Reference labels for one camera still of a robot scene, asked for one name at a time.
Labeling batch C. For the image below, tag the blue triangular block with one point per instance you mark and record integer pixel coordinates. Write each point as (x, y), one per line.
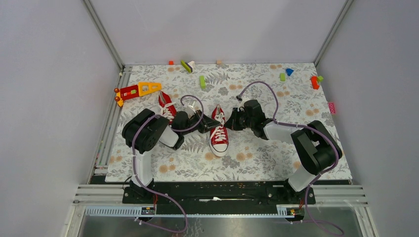
(289, 71)

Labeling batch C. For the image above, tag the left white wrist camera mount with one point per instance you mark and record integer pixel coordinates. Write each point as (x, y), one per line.
(191, 108)

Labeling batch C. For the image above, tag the pink block at edge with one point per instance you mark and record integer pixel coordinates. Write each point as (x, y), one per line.
(332, 108)

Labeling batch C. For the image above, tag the orange block right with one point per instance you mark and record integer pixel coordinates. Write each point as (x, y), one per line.
(314, 82)

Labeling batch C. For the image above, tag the green block near centre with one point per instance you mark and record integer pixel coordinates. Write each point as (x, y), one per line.
(202, 82)

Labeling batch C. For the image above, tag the floral patterned mat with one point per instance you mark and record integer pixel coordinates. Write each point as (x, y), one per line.
(247, 157)

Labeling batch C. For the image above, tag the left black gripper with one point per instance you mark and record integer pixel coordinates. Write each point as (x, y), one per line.
(206, 123)

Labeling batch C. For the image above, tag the red yellow toy block assembly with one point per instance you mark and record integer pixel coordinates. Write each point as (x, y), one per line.
(137, 90)

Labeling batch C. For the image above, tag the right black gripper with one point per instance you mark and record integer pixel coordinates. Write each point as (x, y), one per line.
(232, 123)

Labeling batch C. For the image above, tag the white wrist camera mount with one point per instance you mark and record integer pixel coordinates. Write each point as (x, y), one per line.
(241, 100)
(191, 108)

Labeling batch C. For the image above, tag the red sneaker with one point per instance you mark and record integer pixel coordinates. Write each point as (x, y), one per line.
(167, 107)
(219, 141)

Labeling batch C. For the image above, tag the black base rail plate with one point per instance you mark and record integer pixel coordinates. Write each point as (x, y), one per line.
(209, 199)

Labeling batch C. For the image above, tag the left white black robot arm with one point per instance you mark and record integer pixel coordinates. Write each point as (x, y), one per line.
(145, 130)

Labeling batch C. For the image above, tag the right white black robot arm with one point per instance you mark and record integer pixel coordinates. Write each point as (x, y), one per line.
(316, 148)

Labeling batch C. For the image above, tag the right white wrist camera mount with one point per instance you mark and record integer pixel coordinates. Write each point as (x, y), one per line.
(241, 100)

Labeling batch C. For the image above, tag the green purple white block stack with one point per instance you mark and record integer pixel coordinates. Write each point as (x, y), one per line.
(189, 66)

